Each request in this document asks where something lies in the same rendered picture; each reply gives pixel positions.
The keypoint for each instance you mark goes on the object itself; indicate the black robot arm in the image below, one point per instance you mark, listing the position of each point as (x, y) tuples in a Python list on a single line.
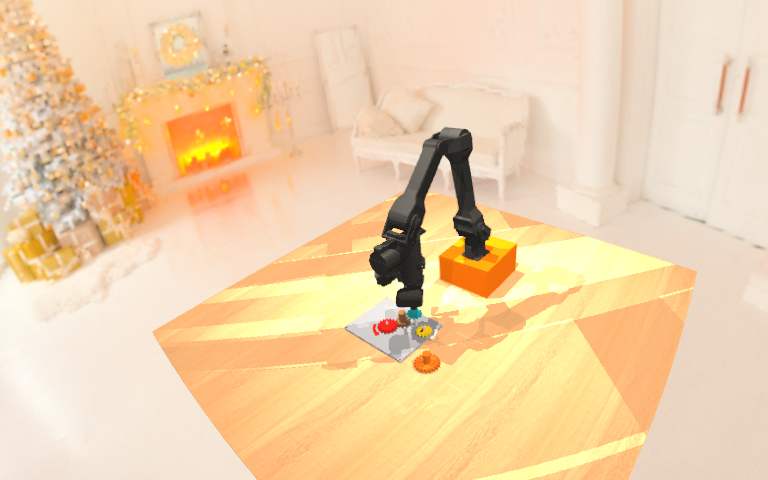
[(408, 210)]

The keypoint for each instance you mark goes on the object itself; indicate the teal gear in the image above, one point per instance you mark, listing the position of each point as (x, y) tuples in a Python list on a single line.
[(414, 313)]

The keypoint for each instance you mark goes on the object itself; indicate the brown gear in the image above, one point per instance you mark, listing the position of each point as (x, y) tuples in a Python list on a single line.
[(403, 320)]

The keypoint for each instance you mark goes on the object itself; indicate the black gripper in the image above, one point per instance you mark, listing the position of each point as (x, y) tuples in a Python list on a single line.
[(411, 295)]

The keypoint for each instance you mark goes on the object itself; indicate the orange gear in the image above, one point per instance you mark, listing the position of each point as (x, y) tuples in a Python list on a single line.
[(427, 362)]

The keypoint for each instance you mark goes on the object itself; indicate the red gear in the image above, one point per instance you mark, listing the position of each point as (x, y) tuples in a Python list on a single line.
[(387, 328)]

